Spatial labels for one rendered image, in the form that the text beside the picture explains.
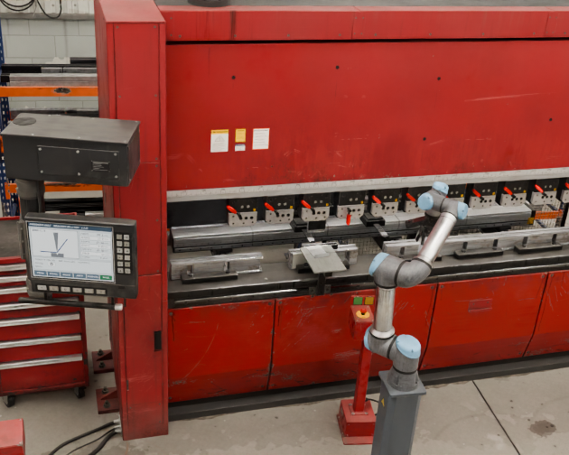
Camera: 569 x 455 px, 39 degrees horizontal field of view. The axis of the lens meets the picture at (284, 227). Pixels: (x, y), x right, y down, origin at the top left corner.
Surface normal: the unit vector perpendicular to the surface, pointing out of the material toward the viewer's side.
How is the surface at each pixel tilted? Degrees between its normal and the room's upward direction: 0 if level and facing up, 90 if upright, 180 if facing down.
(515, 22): 90
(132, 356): 90
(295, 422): 0
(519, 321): 90
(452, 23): 90
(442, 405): 0
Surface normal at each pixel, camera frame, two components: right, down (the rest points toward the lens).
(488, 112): 0.27, 0.46
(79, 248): -0.04, 0.46
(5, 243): 0.06, -0.89
